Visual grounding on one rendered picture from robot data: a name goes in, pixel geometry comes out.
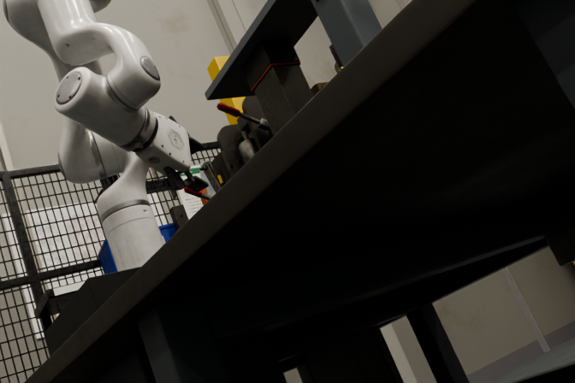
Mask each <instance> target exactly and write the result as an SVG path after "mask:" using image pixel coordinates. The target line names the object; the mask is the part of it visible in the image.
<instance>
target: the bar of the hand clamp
mask: <svg viewBox="0 0 575 383"><path fill-rule="evenodd" d="M200 171H204V173H205V175H206V177H207V179H208V181H209V182H210V184H211V186H212V187H213V189H214V191H215V193H217V192H218V191H219V190H220V189H221V188H220V186H219V184H218V181H217V179H216V176H215V173H214V171H213V168H212V166H211V160H209V161H206V162H205V163H204V164H203V165H202V166H201V168H200Z"/></svg>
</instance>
